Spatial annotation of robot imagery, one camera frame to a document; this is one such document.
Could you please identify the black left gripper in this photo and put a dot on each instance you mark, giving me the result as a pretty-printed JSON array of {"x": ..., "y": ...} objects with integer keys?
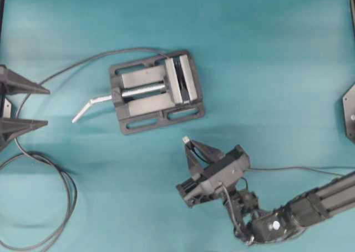
[{"x": 13, "y": 83}]

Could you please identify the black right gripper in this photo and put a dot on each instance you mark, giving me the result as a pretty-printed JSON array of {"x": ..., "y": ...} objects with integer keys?
[{"x": 199, "y": 156}]

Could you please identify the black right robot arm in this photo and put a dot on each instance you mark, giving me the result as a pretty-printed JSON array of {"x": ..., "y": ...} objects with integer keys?
[{"x": 252, "y": 225}]

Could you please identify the black bench vise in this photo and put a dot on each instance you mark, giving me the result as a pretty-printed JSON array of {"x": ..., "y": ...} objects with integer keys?
[{"x": 156, "y": 91}]

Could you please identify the black right gripper camera box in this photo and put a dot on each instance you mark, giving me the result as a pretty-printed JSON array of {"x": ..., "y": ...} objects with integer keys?
[{"x": 226, "y": 172}]

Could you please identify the silver vise handle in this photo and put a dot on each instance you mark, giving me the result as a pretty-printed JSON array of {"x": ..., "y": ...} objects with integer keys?
[{"x": 89, "y": 104}]

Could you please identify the black left frame post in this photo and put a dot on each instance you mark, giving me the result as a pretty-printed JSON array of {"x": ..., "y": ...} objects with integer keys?
[{"x": 2, "y": 2}]

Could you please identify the black frame post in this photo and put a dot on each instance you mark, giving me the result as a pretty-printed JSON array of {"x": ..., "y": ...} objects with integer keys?
[
  {"x": 352, "y": 6},
  {"x": 2, "y": 2}
]

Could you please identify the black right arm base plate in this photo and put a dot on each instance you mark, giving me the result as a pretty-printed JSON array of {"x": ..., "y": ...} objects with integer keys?
[{"x": 348, "y": 111}]

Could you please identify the black right frame post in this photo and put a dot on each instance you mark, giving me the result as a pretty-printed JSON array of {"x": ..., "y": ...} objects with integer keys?
[{"x": 352, "y": 6}]

